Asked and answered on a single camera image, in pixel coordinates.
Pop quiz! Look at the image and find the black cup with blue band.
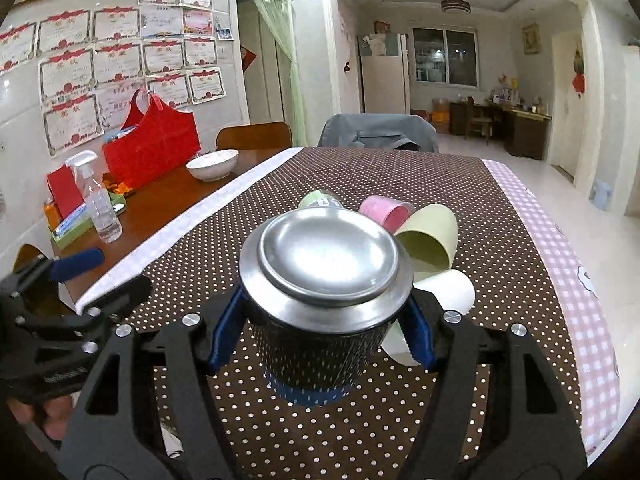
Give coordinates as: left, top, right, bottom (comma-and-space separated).
239, 207, 413, 408

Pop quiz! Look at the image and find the white paper cup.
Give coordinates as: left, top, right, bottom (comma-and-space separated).
382, 269, 475, 367

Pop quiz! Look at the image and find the light green cup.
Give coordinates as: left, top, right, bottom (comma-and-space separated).
395, 204, 458, 282

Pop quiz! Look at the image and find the pink speckled cup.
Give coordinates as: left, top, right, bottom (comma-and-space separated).
359, 195, 416, 234

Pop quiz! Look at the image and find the person's hand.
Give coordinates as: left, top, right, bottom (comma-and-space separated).
6, 396, 74, 441

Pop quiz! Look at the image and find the pink checkered tablecloth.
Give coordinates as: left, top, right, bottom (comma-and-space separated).
484, 159, 620, 460

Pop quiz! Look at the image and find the brown polka dot tablecloth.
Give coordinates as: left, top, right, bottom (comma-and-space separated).
129, 148, 587, 479

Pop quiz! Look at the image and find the green tissue box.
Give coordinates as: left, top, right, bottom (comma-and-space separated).
50, 193, 127, 249

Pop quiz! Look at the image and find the clear spray bottle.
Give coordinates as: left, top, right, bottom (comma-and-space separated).
65, 150, 122, 244

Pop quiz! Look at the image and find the light blue stool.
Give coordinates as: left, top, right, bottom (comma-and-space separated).
590, 179, 612, 211

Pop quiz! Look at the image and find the red box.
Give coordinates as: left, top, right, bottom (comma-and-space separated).
47, 165, 84, 219

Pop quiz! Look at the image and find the white ceramic bowl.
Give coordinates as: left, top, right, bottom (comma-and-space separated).
186, 150, 240, 182

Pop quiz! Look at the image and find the dark wooden desk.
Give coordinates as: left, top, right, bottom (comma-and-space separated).
449, 101, 552, 160

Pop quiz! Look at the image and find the red tote bag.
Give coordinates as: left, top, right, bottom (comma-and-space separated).
102, 89, 201, 188

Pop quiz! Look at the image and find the small wooden chair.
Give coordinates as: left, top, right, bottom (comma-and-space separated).
464, 96, 492, 144

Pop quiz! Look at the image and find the wooden chair back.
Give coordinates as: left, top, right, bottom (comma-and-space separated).
216, 122, 293, 150

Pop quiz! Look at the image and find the grey covered chair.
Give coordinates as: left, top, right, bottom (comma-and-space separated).
318, 114, 439, 153

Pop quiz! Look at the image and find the window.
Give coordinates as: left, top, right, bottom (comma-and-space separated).
413, 28, 480, 87

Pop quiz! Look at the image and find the white refrigerator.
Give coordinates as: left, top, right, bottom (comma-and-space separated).
358, 32, 410, 115

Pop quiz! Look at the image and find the ceiling lamp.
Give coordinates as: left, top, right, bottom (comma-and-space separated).
440, 0, 472, 14

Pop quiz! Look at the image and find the green door curtain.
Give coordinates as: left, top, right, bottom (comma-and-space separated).
254, 0, 308, 148

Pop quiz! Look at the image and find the award certificate on wall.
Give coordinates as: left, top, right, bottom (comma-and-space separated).
42, 93, 104, 156
93, 42, 143, 86
186, 67, 227, 104
38, 48, 96, 103

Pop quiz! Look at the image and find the wall picture gold frame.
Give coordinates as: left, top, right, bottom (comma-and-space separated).
522, 23, 541, 55

